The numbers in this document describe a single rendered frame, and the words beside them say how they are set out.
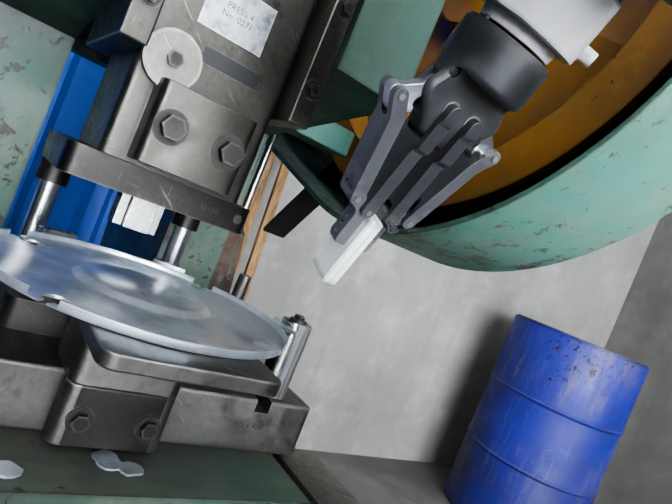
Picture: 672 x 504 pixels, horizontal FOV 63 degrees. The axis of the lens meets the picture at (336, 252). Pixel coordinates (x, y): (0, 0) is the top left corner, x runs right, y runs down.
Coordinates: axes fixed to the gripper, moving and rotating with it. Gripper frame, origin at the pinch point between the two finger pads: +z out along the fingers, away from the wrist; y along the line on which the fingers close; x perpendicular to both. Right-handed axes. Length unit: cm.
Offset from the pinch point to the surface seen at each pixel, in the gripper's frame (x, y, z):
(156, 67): 18.5, -15.3, -0.3
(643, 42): 9.3, 22.7, -29.4
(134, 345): -6.5, -14.9, 9.8
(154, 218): 19.2, -7.6, 15.6
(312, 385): 95, 120, 115
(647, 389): 78, 324, 56
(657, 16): 10.3, 22.7, -32.0
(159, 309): 1.6, -10.4, 13.2
